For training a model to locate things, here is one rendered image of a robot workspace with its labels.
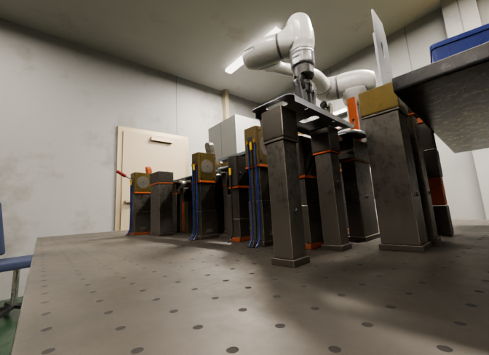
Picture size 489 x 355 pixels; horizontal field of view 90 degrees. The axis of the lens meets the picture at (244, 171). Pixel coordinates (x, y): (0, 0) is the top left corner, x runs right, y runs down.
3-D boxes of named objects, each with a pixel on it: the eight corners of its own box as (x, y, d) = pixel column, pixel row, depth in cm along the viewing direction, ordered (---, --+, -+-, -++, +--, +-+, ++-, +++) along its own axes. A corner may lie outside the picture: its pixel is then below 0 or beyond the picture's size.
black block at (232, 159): (223, 244, 80) (220, 156, 85) (244, 240, 87) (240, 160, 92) (233, 244, 76) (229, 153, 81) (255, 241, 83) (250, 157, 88)
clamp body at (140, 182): (123, 236, 140) (124, 174, 146) (147, 233, 149) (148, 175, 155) (128, 236, 134) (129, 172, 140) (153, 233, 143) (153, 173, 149)
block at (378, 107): (378, 249, 52) (356, 93, 58) (390, 244, 58) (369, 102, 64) (423, 252, 47) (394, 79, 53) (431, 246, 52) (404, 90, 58)
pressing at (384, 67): (386, 123, 62) (368, 7, 68) (399, 132, 70) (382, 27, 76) (389, 122, 62) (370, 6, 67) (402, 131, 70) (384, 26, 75)
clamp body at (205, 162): (185, 241, 94) (184, 153, 100) (209, 237, 103) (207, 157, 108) (194, 241, 90) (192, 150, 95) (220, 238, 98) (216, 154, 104)
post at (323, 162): (321, 249, 56) (309, 129, 61) (332, 246, 59) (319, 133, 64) (343, 251, 52) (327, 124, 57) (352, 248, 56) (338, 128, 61)
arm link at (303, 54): (284, 55, 92) (285, 70, 91) (305, 42, 85) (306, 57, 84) (297, 64, 98) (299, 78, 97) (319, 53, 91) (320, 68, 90)
